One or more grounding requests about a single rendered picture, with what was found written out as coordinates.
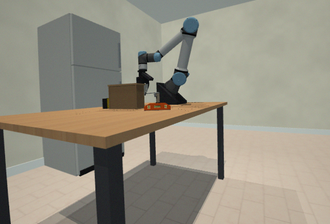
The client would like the yellow tape measure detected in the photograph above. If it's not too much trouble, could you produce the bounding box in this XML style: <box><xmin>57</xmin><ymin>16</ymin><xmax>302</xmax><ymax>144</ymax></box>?
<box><xmin>102</xmin><ymin>98</ymin><xmax>109</xmax><ymax>109</ymax></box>

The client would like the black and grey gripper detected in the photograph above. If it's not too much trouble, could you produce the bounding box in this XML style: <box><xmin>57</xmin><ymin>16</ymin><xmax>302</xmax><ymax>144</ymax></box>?
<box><xmin>136</xmin><ymin>69</ymin><xmax>149</xmax><ymax>95</ymax></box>

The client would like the orange spirit level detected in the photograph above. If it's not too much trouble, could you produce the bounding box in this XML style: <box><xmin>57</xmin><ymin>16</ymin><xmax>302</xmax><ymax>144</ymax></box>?
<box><xmin>144</xmin><ymin>103</ymin><xmax>170</xmax><ymax>111</ymax></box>

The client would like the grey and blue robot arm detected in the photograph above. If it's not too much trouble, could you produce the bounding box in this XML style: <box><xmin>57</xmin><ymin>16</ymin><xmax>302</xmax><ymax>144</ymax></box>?
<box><xmin>138</xmin><ymin>17</ymin><xmax>199</xmax><ymax>94</ymax></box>

